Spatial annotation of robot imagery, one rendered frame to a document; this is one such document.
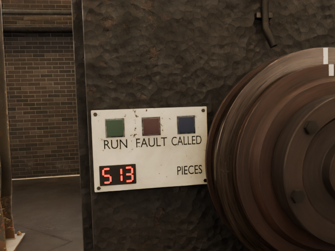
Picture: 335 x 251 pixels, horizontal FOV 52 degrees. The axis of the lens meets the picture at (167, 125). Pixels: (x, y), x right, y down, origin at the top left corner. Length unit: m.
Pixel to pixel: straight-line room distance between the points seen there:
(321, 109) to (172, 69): 0.34
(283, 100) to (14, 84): 6.46
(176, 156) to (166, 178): 0.05
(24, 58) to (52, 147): 1.72
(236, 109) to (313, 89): 0.15
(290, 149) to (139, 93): 0.35
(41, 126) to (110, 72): 6.09
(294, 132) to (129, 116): 0.35
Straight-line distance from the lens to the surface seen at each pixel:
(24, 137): 6.92
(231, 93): 0.74
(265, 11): 0.87
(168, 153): 0.78
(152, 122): 0.76
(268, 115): 0.68
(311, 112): 0.65
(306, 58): 0.75
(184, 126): 0.78
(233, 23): 0.86
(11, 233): 3.78
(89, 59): 0.79
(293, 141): 0.63
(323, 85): 0.72
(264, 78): 0.70
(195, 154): 0.79
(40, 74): 6.87
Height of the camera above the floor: 1.24
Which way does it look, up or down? 3 degrees down
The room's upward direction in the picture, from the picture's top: 2 degrees counter-clockwise
